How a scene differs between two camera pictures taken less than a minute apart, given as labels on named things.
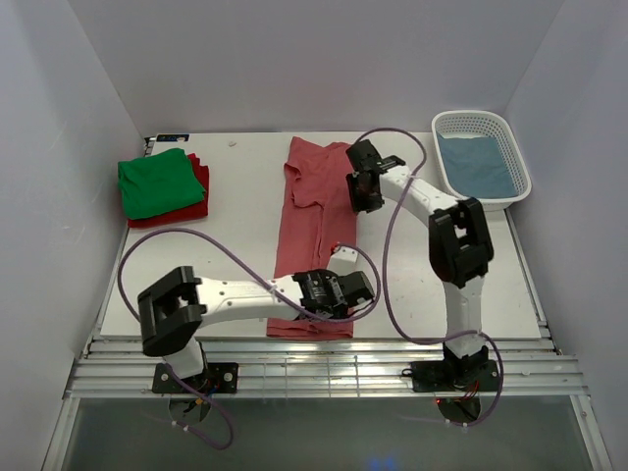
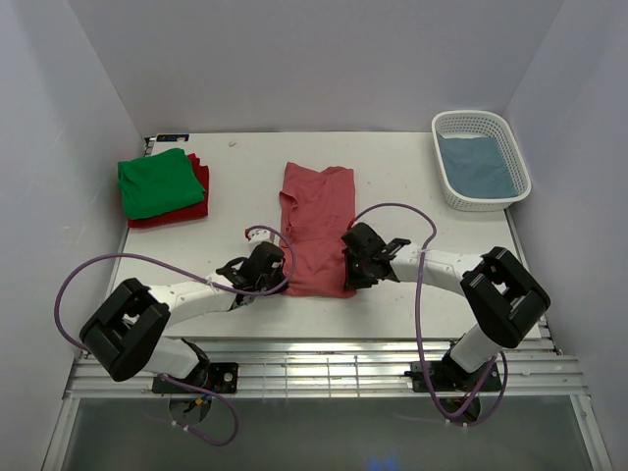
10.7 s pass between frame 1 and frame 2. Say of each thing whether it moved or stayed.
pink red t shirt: moved
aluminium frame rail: stayed
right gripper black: moved
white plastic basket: stayed
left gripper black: moved
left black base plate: stayed
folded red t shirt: stayed
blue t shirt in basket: stayed
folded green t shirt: stayed
